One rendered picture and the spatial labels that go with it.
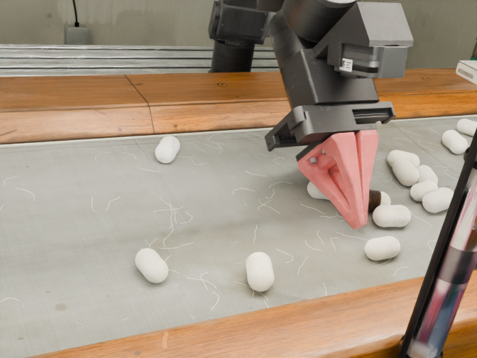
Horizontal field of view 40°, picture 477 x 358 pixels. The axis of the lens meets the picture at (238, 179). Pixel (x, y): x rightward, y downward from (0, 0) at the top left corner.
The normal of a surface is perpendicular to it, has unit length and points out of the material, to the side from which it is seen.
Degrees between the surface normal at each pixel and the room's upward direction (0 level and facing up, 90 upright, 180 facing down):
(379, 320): 0
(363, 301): 0
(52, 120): 45
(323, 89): 41
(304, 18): 124
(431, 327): 90
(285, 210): 0
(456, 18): 90
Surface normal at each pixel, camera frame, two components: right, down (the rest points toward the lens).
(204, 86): 0.14, -0.87
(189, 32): 0.40, 0.47
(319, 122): 0.39, -0.36
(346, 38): -0.89, 0.09
